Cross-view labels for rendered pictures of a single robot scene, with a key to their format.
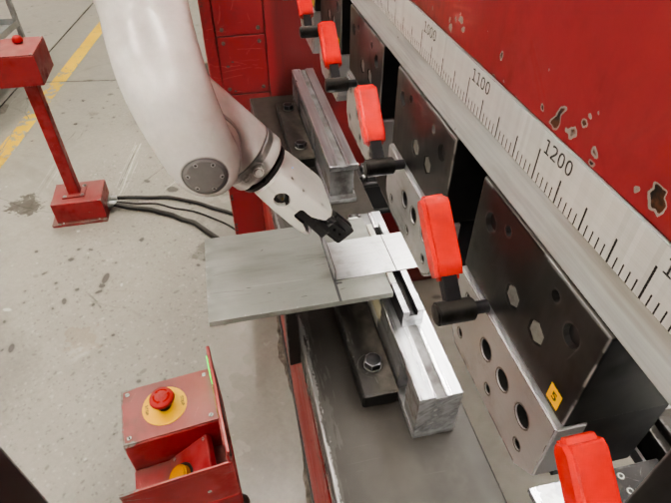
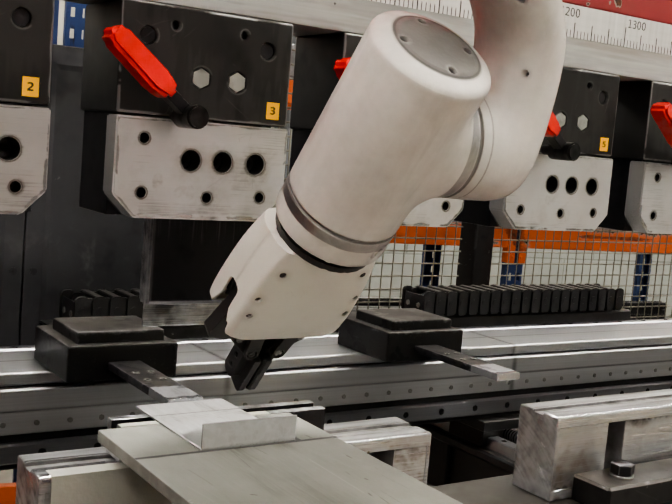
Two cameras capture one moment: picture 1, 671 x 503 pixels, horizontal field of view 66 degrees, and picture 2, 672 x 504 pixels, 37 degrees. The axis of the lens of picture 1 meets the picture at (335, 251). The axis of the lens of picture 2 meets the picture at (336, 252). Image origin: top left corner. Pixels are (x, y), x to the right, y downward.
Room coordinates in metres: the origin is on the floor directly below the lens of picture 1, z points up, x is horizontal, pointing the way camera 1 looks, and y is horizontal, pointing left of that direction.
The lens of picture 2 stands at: (0.82, 0.75, 1.24)
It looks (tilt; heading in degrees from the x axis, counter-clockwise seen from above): 6 degrees down; 249
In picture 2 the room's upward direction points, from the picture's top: 5 degrees clockwise
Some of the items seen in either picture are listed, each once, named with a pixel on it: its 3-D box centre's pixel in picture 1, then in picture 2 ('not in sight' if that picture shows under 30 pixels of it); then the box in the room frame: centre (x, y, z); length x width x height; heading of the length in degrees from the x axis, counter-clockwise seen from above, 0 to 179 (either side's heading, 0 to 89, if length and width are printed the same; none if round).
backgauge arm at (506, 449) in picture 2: not in sight; (433, 437); (0.11, -0.58, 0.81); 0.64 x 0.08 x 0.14; 102
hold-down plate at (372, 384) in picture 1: (355, 320); not in sight; (0.56, -0.03, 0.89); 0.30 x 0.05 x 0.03; 12
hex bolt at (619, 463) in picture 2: not in sight; (622, 468); (0.11, -0.13, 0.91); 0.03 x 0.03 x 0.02
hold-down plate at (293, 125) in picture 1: (294, 132); not in sight; (1.18, 0.10, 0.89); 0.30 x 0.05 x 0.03; 12
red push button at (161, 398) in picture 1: (163, 401); not in sight; (0.47, 0.28, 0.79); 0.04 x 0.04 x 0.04
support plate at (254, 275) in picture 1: (294, 266); (274, 474); (0.58, 0.06, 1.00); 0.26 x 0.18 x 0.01; 102
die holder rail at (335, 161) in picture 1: (320, 128); not in sight; (1.15, 0.04, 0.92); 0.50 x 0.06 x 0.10; 12
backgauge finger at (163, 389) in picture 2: not in sight; (131, 360); (0.64, -0.24, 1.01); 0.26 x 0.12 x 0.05; 102
